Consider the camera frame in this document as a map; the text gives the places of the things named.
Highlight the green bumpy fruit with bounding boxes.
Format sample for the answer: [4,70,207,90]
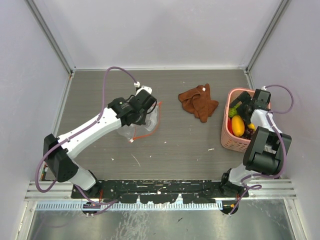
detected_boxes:
[228,105,239,119]

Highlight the yellow lemon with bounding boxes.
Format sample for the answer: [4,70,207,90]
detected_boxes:
[247,123,256,131]

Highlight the orange mango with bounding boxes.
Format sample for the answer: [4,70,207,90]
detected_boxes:
[231,115,245,137]

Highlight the clear orange zip bag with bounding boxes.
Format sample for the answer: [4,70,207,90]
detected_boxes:
[116,101,163,143]

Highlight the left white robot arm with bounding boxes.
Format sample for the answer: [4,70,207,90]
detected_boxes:
[43,86,157,198]

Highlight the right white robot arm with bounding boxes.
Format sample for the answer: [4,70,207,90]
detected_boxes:
[219,87,292,197]

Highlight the red watermelon slice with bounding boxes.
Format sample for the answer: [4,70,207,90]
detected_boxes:
[227,118,233,134]

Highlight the dark red grapes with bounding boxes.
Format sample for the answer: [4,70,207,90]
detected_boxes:
[240,128,256,140]

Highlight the brown cloth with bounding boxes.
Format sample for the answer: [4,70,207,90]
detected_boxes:
[178,83,219,123]

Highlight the pink plastic basket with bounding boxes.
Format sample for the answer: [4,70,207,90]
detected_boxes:
[221,88,271,153]

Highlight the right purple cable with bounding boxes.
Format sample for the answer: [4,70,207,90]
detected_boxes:
[229,84,295,216]

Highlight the purple cable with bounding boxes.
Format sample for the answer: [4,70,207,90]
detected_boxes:
[229,84,295,216]
[36,66,141,193]

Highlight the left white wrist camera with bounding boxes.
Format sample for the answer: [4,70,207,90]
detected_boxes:
[133,81,152,96]

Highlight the aluminium front rail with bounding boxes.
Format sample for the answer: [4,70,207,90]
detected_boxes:
[24,179,297,201]

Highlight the right aluminium frame post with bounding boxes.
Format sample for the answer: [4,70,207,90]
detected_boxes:
[244,0,292,75]

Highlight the aluminium frame post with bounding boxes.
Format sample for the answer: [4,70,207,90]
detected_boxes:
[25,0,76,75]
[244,0,292,75]

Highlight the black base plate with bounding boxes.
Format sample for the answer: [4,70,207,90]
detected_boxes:
[84,180,245,204]

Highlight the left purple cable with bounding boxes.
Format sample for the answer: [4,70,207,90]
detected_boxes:
[36,66,141,193]

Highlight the left aluminium frame post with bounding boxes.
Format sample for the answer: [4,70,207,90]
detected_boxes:
[25,0,76,75]

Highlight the white slotted cable duct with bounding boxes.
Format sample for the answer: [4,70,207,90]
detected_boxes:
[35,200,223,212]

